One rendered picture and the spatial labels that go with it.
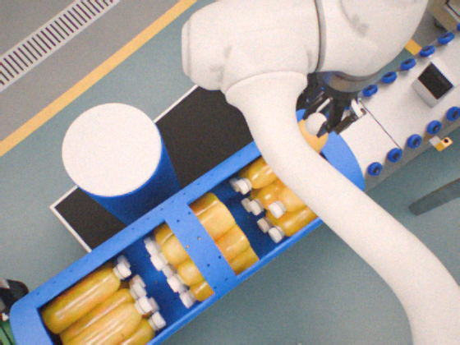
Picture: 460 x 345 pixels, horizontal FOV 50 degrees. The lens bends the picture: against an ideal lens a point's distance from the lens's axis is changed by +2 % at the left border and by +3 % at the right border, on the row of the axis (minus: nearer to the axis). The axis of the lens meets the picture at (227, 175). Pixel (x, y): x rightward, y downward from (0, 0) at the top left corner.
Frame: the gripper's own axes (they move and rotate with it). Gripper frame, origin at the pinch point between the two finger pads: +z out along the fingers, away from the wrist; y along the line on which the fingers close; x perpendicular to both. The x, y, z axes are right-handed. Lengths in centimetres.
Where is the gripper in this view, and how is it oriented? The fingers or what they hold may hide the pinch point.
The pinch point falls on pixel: (319, 117)
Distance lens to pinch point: 95.4
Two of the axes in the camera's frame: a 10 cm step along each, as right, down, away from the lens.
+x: -8.1, 5.6, -1.6
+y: -5.8, -7.9, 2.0
